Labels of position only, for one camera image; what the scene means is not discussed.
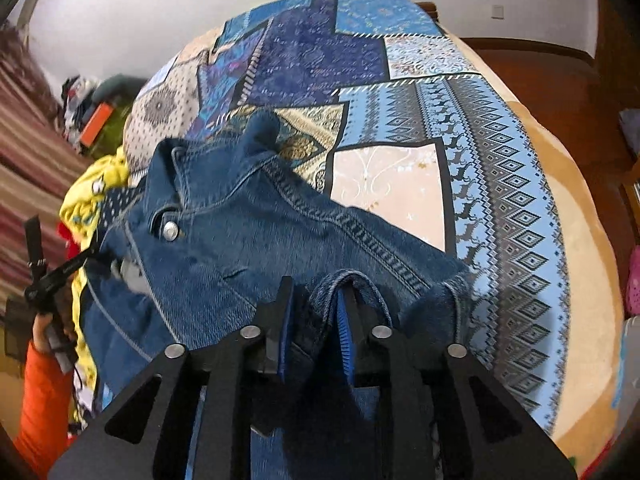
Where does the pile of mixed clothes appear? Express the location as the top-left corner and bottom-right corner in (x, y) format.
(60, 74), (147, 156)

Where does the orange box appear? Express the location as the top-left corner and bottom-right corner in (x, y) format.
(79, 102), (115, 147)

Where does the person's left forearm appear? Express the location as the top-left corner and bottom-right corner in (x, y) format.
(12, 339), (77, 479)

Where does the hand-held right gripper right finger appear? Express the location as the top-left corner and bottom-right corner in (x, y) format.
(338, 286), (577, 480)

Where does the red plush cloth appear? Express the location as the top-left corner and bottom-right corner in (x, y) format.
(56, 222), (83, 261)

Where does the green patterned cabinet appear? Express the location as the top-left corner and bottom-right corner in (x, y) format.
(97, 105), (135, 157)

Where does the pink clog shoe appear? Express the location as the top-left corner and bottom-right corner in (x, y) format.
(625, 245), (640, 314)

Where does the navy polka dot cloth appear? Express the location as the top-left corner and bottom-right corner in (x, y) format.
(97, 187), (147, 232)

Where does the striped red beige curtain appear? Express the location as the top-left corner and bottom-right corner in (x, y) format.
(0, 25), (96, 321)

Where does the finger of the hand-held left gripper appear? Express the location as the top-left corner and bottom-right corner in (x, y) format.
(52, 249), (102, 285)
(23, 214), (47, 274)

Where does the person's left hand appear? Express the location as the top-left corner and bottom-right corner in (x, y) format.
(31, 309), (76, 358)

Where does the blue denim jacket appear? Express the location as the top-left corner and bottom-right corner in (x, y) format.
(82, 110), (473, 480)

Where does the yellow printed cloth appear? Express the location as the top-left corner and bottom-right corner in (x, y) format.
(59, 147), (132, 426)

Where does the blue patchwork printed blanket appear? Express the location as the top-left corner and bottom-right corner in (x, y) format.
(122, 0), (573, 436)

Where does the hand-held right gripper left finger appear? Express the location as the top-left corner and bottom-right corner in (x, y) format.
(47, 275), (296, 480)

